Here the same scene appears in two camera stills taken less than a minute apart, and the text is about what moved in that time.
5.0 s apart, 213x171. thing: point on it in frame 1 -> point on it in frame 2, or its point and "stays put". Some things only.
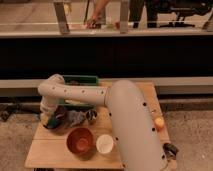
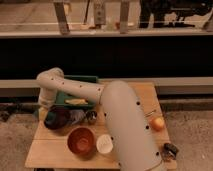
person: (136, 8) -> (157, 8)
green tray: (78, 80) stays put
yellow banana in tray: (74, 102) stays put
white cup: (104, 144) stays put
